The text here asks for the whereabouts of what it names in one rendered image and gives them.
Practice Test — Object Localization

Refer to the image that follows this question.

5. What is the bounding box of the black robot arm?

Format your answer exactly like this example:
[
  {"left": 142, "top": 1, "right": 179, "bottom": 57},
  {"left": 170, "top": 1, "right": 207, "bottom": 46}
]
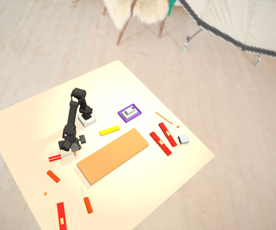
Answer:
[{"left": 61, "top": 87, "right": 92, "bottom": 152}]

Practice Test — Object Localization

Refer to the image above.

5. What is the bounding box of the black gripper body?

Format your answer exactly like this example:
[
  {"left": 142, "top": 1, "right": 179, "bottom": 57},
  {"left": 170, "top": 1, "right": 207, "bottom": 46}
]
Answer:
[{"left": 58, "top": 135, "right": 86, "bottom": 150}]

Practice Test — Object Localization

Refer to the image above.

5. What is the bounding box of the red flat block with small yellow cube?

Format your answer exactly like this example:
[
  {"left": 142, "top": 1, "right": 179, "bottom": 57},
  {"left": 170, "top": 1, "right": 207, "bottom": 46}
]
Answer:
[
  {"left": 57, "top": 202, "right": 67, "bottom": 230},
  {"left": 158, "top": 122, "right": 177, "bottom": 147},
  {"left": 149, "top": 131, "right": 172, "bottom": 156}
]

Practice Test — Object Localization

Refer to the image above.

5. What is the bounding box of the yellow rectangular bar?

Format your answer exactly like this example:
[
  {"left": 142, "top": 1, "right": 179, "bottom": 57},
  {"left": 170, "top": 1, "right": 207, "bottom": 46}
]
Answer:
[{"left": 99, "top": 125, "right": 120, "bottom": 136}]

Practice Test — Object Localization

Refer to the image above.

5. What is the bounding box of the orange flat panel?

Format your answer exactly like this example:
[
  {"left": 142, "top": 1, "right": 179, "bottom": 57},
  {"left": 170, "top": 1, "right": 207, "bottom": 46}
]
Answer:
[{"left": 76, "top": 128, "right": 149, "bottom": 186}]

